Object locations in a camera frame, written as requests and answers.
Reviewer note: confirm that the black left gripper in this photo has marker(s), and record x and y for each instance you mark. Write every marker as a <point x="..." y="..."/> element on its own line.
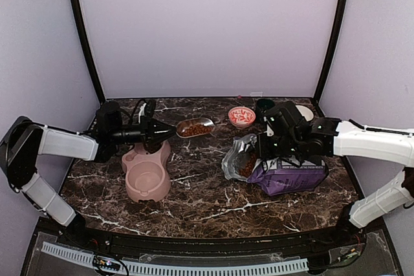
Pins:
<point x="148" y="134"/>

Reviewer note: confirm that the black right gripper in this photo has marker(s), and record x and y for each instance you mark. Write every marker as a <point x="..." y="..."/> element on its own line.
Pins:
<point x="263" y="150"/>

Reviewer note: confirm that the silver metal scoop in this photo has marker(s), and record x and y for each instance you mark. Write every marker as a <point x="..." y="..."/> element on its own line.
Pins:
<point x="194" y="127"/>

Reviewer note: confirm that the purple pet food bag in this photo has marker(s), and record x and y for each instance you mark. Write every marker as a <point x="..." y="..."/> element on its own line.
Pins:
<point x="276" y="176"/>

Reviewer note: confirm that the pink double pet bowl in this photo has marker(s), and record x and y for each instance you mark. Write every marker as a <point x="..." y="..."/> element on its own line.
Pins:
<point x="146" y="176"/>

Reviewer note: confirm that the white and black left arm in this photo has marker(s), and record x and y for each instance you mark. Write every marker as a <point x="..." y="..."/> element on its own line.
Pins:
<point x="26" y="140"/>

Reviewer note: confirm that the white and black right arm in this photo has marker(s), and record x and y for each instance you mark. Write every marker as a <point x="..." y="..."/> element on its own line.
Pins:
<point x="290" y="134"/>

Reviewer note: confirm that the brown pet food kibble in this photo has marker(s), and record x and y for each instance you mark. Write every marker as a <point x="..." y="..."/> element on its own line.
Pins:
<point x="247" y="168"/>

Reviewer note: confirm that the red patterned white bowl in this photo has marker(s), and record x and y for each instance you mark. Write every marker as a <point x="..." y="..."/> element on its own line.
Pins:
<point x="241" y="117"/>

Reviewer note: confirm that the dark green mug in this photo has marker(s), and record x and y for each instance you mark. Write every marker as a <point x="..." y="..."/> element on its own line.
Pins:
<point x="262" y="105"/>

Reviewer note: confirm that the blue and white bowl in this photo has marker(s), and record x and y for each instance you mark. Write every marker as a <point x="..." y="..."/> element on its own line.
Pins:
<point x="305" y="112"/>

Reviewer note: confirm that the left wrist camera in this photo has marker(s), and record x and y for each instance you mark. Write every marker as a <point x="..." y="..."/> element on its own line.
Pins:
<point x="145" y="109"/>

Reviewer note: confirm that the black front table rail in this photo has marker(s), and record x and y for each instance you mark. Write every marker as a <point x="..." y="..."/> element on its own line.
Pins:
<point x="309" y="243"/>

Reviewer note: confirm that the white slotted cable duct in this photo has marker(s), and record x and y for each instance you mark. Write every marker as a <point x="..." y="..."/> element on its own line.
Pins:
<point x="175" y="265"/>

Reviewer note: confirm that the black left frame post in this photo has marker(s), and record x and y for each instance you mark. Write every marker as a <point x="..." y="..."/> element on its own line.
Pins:
<point x="86" y="49"/>

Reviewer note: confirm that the black frame post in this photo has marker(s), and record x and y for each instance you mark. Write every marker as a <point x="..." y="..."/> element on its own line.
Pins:
<point x="331" y="49"/>
<point x="86" y="49"/>

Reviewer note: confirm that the black right frame post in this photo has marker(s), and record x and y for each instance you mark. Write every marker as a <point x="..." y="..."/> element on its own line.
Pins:
<point x="331" y="49"/>

